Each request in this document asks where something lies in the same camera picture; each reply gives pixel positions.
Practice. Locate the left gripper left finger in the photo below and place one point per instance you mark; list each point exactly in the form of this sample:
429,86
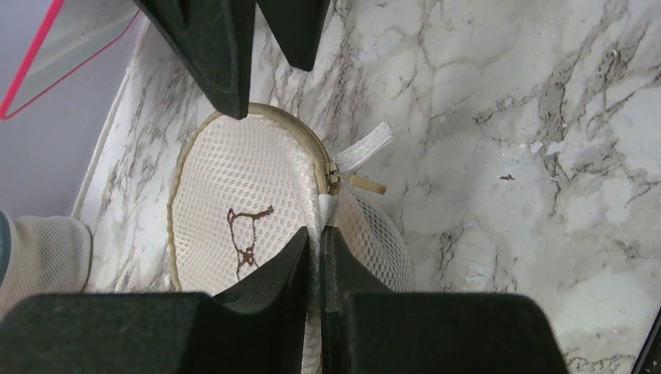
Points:
256,326

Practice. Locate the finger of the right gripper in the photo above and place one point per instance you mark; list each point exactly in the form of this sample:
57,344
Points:
214,41
297,26

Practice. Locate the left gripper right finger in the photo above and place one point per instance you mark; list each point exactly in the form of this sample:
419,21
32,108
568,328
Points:
368,328

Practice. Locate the beige mesh laundry bag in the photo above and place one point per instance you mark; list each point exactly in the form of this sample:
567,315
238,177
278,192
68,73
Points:
243,187

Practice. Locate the grey-rimmed mesh laundry bag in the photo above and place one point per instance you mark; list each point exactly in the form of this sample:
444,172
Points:
42,255

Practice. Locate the red-framed whiteboard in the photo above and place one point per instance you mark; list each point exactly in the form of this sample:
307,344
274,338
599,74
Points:
71,33

